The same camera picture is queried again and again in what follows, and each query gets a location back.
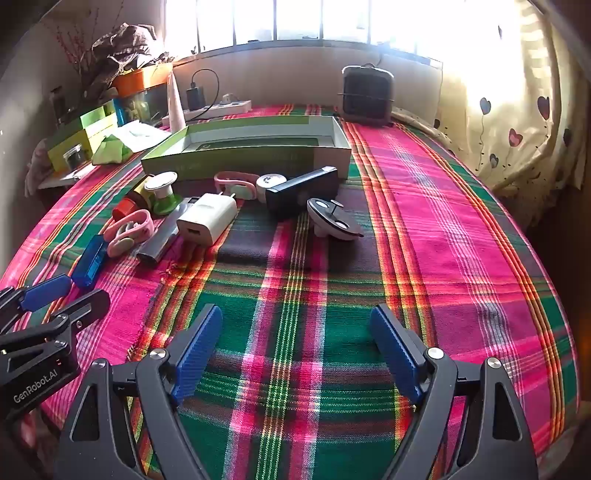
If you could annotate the black rectangular device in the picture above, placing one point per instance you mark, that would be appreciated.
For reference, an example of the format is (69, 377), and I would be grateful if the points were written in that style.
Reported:
(300, 194)

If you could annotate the white plug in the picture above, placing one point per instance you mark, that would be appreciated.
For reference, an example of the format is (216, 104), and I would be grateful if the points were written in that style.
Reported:
(229, 98)

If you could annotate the silver lighter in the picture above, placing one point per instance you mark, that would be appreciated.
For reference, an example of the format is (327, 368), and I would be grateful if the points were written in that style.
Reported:
(159, 242)

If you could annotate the yellow green box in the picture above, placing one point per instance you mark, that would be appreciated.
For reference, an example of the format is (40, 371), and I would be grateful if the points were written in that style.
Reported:
(87, 136)

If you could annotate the white power strip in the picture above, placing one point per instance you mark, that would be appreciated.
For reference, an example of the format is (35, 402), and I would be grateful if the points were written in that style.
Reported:
(221, 110)

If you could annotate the dried red branches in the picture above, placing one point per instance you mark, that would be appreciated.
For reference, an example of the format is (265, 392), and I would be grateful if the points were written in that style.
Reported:
(74, 50)

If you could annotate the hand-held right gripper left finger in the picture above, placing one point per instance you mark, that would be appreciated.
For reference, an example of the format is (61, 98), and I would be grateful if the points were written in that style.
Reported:
(198, 350)

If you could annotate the white wall charger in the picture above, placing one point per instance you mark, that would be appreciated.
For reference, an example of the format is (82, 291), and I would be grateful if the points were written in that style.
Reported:
(205, 219)

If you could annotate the small white round device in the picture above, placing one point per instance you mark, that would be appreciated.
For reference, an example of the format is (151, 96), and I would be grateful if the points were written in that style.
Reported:
(268, 183)

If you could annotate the blue usb device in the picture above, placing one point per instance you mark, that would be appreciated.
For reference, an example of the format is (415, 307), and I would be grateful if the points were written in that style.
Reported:
(87, 263)

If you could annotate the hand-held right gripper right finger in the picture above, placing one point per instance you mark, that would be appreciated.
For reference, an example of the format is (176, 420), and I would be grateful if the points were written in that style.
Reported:
(397, 350)

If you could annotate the white side shelf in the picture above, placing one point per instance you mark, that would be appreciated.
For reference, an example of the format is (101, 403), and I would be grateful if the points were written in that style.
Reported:
(64, 177)

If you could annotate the black power adapter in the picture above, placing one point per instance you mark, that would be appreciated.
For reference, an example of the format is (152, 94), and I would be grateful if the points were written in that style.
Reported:
(195, 97)

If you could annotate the brown checked cloth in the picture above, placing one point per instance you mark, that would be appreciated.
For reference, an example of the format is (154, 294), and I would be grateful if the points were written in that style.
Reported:
(124, 44)

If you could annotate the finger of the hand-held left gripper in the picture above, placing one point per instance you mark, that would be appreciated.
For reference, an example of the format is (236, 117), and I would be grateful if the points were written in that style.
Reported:
(46, 288)
(87, 304)

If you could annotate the blue box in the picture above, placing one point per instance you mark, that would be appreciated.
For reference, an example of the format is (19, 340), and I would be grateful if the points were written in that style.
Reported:
(118, 113)

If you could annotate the cream heart print curtain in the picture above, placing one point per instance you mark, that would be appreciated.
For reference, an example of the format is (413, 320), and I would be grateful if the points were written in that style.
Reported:
(517, 92)

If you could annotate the white lotion tube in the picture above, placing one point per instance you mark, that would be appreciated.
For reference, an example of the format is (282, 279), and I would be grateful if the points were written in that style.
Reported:
(176, 110)

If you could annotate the black white oval remote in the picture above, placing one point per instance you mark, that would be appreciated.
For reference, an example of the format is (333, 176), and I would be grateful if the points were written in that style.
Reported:
(332, 221)

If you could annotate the pink plastic clip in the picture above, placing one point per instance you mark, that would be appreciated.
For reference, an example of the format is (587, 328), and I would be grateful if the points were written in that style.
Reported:
(231, 175)
(147, 228)

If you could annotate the glass fish tank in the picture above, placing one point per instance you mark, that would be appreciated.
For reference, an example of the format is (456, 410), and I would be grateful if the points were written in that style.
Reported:
(147, 106)

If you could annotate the pink green plaid blanket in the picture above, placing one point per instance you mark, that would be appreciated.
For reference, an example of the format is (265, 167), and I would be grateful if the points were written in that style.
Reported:
(415, 230)

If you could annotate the green tissue pack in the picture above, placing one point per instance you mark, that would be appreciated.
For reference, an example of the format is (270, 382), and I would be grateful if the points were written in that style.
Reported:
(108, 152)

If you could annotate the cream printed bedsheet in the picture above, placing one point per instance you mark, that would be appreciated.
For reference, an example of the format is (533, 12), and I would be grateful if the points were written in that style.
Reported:
(438, 134)

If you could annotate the green cardboard box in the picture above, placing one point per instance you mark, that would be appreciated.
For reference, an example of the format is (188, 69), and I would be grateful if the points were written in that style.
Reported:
(258, 154)

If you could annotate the lime green box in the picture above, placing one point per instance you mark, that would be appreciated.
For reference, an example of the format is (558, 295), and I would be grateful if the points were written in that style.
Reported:
(92, 115)

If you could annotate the red-capped brown bottle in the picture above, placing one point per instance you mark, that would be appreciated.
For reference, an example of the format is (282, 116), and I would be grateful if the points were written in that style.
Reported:
(123, 210)

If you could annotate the small clear container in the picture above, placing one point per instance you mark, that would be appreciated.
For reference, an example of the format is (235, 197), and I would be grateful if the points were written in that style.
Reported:
(75, 157)

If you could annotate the grey space heater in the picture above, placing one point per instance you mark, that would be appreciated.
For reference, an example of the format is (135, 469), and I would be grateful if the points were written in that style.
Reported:
(367, 97)

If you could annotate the barred window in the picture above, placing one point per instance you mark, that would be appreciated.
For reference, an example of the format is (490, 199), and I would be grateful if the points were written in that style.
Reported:
(300, 23)

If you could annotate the green white suction holder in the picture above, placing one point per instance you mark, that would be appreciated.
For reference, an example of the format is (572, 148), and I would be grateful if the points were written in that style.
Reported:
(166, 203)

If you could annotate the orange planter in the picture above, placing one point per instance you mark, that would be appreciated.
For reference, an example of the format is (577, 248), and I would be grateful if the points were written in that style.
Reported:
(143, 78)

